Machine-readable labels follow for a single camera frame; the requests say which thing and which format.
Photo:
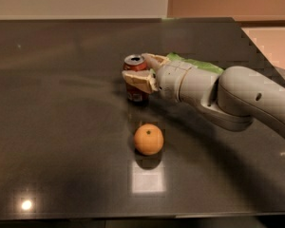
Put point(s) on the red coke can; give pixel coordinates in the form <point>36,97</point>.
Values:
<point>137,63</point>

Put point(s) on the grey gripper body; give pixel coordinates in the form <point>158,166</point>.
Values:
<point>168,77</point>

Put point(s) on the orange fruit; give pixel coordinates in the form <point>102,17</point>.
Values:
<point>148,139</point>

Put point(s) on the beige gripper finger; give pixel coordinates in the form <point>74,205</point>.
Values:
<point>144,80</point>
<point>155,61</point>

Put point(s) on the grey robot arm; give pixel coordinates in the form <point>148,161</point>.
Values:
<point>231,99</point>

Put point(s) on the green chip bag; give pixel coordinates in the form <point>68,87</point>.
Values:
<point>172,56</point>

